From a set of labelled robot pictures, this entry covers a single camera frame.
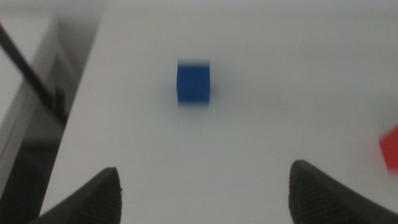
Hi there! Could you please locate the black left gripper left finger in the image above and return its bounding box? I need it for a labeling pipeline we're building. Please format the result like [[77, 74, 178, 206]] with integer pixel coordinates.
[[27, 167, 122, 224]]

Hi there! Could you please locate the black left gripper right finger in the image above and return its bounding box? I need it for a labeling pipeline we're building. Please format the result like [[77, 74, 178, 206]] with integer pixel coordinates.
[[288, 159, 398, 224]]

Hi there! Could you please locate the red cube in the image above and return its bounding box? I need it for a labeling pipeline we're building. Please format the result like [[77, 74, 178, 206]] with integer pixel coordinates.
[[379, 124, 398, 174]]

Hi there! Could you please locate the blue cube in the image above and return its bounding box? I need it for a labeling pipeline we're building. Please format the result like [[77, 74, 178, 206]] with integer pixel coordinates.
[[176, 60, 211, 107]]

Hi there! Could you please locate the white side furniture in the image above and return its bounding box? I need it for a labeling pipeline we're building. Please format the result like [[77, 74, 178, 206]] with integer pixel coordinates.
[[0, 12, 68, 190]]

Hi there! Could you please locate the black metal bar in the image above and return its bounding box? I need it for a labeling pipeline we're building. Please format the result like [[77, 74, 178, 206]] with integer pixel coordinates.
[[0, 23, 68, 124]]

